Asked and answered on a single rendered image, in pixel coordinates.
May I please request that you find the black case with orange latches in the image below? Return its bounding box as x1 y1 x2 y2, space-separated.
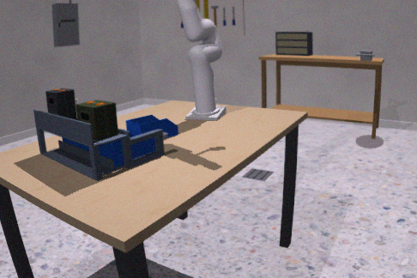
45 88 77 120

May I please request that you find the dark grey shelf rack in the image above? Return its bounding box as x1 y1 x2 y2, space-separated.
33 110 168 181

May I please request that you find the dark green case with orange latches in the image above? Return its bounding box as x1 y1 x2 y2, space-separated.
76 100 118 141

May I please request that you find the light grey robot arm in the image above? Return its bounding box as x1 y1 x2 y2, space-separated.
178 0 222 116

